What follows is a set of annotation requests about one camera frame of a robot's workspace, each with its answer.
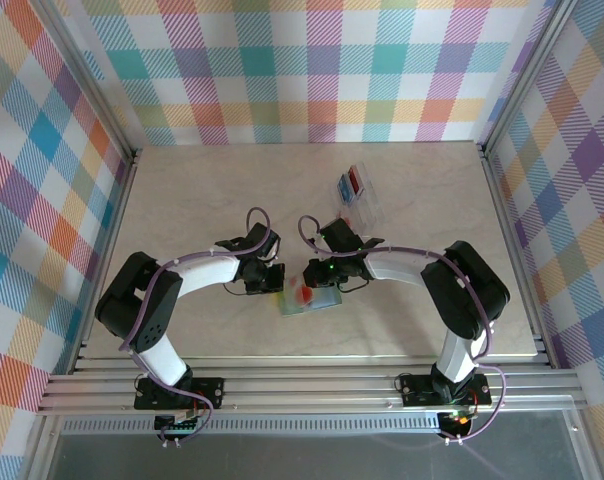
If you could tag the small colourful card case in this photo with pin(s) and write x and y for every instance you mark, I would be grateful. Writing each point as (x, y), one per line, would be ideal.
(327, 300)

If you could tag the white card red circles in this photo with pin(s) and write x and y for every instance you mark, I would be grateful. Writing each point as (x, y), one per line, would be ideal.
(348, 220)
(302, 292)

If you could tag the clear plastic card holder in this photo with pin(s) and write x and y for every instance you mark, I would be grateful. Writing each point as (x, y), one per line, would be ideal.
(369, 210)

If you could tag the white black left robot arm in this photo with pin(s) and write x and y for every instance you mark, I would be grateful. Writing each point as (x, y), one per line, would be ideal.
(207, 272)

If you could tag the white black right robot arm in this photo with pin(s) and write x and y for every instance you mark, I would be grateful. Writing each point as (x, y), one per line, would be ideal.
(397, 270)

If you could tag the blue card stack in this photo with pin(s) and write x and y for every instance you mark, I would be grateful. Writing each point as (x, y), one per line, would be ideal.
(344, 189)

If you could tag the red card stack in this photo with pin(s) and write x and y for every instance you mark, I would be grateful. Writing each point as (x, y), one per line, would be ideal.
(356, 181)

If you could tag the green left controller board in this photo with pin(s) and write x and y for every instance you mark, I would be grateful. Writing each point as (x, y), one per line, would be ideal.
(182, 425)

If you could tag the grey metal panel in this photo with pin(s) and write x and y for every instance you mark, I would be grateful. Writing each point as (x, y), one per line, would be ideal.
(307, 457)

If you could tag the orange right controller board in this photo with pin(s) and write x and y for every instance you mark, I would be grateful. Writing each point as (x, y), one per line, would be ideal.
(457, 417)

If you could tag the aluminium cross rail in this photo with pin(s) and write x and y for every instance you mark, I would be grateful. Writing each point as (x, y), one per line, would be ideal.
(307, 390)

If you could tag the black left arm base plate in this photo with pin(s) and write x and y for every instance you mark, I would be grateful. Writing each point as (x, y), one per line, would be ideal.
(207, 392)

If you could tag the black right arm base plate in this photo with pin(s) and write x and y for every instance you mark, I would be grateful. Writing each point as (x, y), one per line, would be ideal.
(417, 390)

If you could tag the aluminium side rail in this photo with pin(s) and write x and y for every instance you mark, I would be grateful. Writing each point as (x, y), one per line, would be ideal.
(108, 250)
(515, 250)

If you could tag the aluminium frame post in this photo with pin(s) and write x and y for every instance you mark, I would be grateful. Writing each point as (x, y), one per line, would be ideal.
(87, 75)
(523, 75)

